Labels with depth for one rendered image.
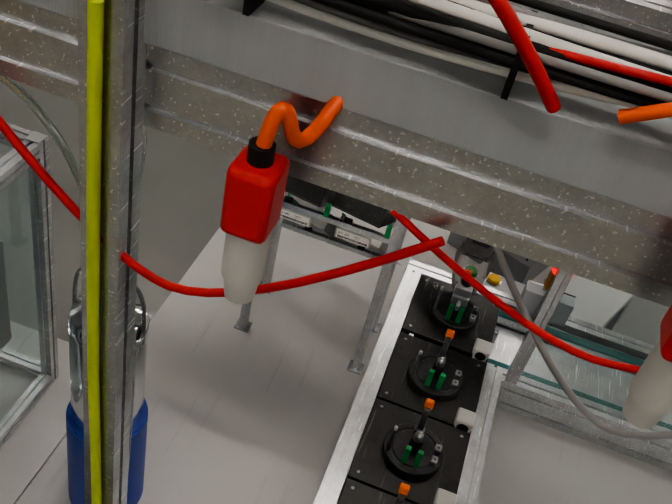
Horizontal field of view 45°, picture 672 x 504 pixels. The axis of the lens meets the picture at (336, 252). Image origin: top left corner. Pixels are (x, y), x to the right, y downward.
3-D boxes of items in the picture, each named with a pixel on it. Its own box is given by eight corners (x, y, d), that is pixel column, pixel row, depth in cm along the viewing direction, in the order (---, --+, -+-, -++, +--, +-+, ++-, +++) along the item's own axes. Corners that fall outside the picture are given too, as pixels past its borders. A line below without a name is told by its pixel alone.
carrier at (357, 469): (374, 402, 198) (385, 368, 190) (468, 438, 195) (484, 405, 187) (345, 481, 180) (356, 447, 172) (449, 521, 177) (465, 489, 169)
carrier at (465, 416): (398, 336, 217) (410, 303, 209) (485, 368, 214) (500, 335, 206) (374, 401, 198) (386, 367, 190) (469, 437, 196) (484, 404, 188)
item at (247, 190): (255, 230, 89) (288, 33, 74) (323, 254, 88) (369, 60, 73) (207, 301, 80) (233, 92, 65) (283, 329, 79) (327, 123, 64)
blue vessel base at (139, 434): (92, 448, 184) (92, 369, 167) (155, 473, 182) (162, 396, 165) (54, 504, 172) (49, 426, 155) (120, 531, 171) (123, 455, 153)
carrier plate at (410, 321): (419, 278, 236) (421, 273, 235) (499, 307, 233) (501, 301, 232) (399, 332, 218) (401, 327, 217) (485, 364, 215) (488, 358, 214)
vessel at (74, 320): (93, 373, 166) (93, 232, 142) (156, 398, 165) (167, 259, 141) (55, 424, 156) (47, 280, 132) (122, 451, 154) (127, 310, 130)
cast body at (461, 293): (455, 285, 222) (461, 269, 217) (470, 291, 222) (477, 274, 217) (448, 308, 217) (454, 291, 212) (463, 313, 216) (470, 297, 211)
